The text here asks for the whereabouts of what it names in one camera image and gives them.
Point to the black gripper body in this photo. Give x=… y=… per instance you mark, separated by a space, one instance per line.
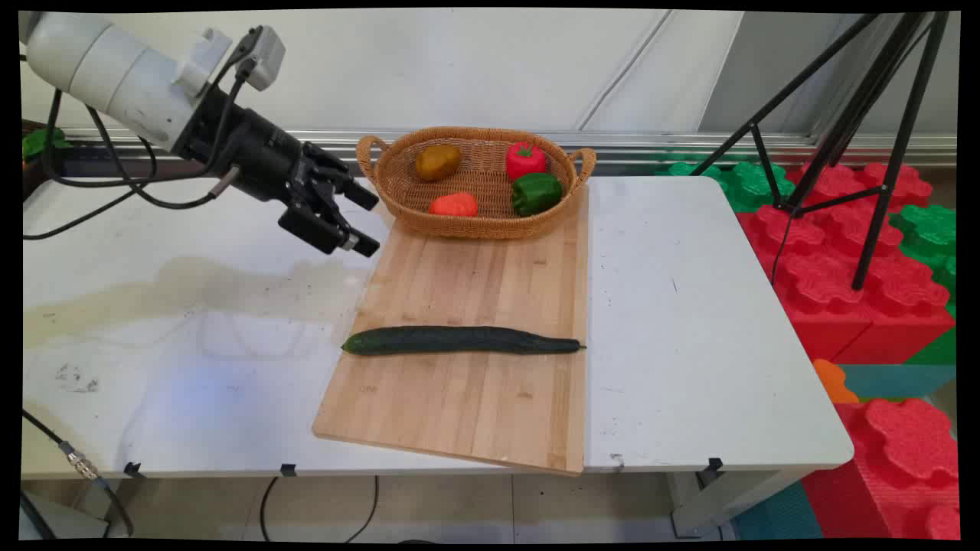
x=253 y=153

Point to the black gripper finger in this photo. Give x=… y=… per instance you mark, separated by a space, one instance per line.
x=329 y=172
x=318 y=226

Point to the brown toy potato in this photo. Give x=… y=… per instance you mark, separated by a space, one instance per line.
x=438 y=162

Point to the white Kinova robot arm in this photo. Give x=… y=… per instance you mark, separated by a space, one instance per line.
x=107 y=69

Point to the orange toy tomato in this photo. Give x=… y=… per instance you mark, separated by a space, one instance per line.
x=453 y=205

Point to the woven wicker basket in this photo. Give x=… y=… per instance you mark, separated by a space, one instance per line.
x=478 y=218

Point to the long dark green cucumber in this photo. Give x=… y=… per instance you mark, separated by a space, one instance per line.
x=459 y=340

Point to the red toy bell pepper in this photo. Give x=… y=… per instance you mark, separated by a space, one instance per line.
x=525 y=161

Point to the green toy bell pepper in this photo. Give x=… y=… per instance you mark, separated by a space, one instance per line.
x=536 y=193

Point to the green plant leaves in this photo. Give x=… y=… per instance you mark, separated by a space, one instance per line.
x=42 y=141

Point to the wooden cutting board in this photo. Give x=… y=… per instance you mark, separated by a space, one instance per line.
x=467 y=398

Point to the black table edge clip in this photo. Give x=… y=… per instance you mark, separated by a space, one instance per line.
x=288 y=469
x=714 y=464
x=132 y=469

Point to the green foam block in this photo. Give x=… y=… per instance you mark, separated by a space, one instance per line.
x=930 y=229
x=746 y=184

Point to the white table leg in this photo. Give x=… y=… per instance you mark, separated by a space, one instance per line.
x=712 y=501

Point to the large red foam block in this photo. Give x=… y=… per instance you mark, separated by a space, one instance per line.
x=834 y=283

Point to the orange foam piece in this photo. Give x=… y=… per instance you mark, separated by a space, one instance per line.
x=833 y=381

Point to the black tripod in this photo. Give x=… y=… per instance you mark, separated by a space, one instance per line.
x=880 y=138

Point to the teal foam mat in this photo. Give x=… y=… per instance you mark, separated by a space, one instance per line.
x=896 y=380

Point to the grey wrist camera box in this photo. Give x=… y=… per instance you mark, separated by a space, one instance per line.
x=268 y=57

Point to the aluminium window rail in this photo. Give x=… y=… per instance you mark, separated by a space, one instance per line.
x=689 y=144

